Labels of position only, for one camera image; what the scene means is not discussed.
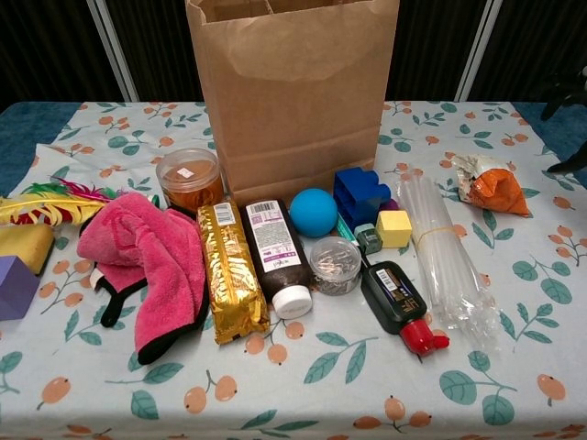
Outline purple foam block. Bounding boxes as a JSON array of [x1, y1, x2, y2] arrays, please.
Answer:
[[0, 255, 42, 322]]

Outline pink cloth with black trim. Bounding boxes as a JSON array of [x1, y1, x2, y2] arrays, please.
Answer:
[[76, 192, 211, 367]]

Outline blue plastic block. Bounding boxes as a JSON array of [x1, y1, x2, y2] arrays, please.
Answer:
[[333, 167, 393, 232]]

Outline brown bottle with white cap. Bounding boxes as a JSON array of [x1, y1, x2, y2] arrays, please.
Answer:
[[239, 197, 315, 321]]

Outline clear jar of paper clips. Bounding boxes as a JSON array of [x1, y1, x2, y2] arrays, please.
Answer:
[[309, 236, 362, 297]]

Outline brown paper bag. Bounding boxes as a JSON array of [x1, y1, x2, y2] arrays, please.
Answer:
[[184, 0, 404, 207]]

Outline yellow feather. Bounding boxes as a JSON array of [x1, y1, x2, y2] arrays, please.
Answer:
[[0, 194, 106, 226]]

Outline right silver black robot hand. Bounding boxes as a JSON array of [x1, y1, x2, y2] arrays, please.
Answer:
[[539, 63, 587, 174]]

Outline green and pink feathers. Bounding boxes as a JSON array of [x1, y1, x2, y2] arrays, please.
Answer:
[[20, 176, 127, 205]]

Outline dark partition panel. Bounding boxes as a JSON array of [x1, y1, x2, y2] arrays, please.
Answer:
[[456, 0, 587, 105], [389, 0, 494, 103], [0, 0, 138, 105], [98, 0, 205, 103]]

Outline blue ball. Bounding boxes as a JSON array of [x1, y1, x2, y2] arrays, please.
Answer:
[[289, 188, 339, 238]]

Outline gold foil packet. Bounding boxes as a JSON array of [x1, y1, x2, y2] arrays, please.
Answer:
[[196, 200, 271, 347]]

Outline blue felt table cover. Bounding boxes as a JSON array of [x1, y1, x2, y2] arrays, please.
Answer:
[[0, 100, 587, 198]]

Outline bundle of clear straws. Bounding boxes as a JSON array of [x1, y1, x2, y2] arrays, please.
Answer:
[[394, 176, 502, 352]]

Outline floral print tablecloth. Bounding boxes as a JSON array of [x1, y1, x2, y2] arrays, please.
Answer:
[[0, 100, 587, 440]]

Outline black bottle with red cap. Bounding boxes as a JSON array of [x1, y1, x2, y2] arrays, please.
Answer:
[[360, 259, 450, 358]]

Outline teal tube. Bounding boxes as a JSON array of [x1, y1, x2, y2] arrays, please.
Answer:
[[337, 214, 361, 244]]

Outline small green box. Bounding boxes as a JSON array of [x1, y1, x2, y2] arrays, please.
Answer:
[[354, 223, 383, 256]]

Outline yellow cube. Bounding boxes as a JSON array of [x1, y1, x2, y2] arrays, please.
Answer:
[[375, 210, 413, 249]]

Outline amber plastic jar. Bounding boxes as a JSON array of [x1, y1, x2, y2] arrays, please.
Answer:
[[155, 148, 225, 216]]

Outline yellow sponge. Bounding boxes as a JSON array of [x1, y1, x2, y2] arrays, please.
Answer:
[[0, 223, 56, 276]]

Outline orange snack bag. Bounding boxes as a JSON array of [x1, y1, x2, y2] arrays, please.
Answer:
[[451, 153, 532, 217]]

